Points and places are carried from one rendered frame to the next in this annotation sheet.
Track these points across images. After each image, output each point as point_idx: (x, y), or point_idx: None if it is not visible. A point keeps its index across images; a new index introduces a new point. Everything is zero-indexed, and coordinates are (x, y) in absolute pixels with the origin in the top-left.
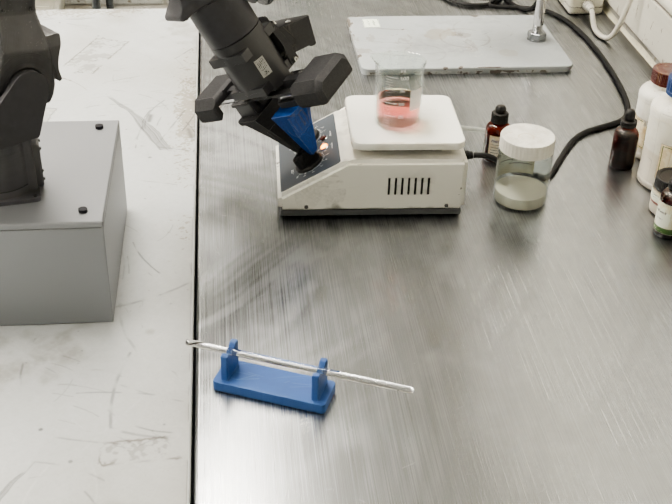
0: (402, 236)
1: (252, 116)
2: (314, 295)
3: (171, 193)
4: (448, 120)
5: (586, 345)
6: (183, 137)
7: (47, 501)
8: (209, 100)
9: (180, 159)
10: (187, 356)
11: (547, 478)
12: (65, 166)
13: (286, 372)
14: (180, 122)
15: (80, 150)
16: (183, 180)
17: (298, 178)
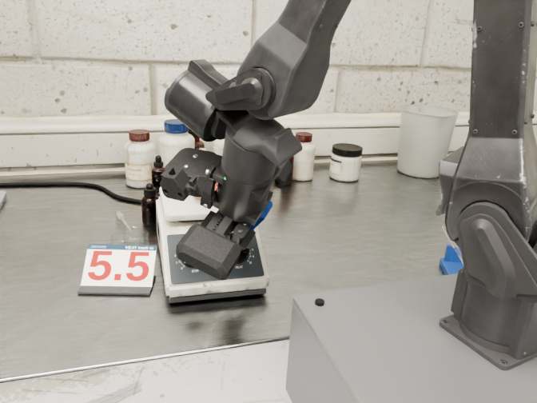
0: (269, 249)
1: (245, 235)
2: (357, 274)
3: (243, 362)
4: None
5: (344, 207)
6: (107, 377)
7: None
8: (233, 248)
9: (165, 369)
10: None
11: (442, 217)
12: (415, 306)
13: (449, 271)
14: (61, 387)
15: (377, 305)
16: (213, 358)
17: (253, 261)
